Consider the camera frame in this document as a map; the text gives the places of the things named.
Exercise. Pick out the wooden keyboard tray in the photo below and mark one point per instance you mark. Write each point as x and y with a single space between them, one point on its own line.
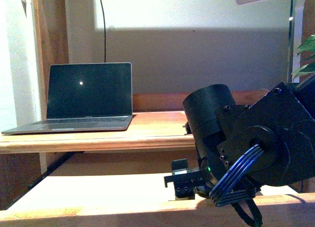
113 201

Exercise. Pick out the wooden desk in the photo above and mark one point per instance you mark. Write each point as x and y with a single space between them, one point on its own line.
156 131

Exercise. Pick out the white desk lamp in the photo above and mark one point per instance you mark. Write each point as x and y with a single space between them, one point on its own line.
282 21

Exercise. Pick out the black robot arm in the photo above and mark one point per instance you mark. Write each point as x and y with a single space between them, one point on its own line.
243 147

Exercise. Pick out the grey open laptop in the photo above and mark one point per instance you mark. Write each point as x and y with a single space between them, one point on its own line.
85 97

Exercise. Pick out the green plant leaves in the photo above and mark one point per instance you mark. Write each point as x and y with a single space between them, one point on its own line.
307 63

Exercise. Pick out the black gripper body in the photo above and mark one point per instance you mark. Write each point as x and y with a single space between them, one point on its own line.
188 182

